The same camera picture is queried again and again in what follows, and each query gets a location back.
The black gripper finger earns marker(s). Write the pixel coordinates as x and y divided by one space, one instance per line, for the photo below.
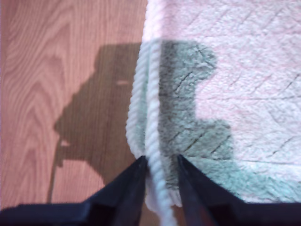
127 200
200 195

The white fluffy tea towel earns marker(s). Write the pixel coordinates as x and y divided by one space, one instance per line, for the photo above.
235 70

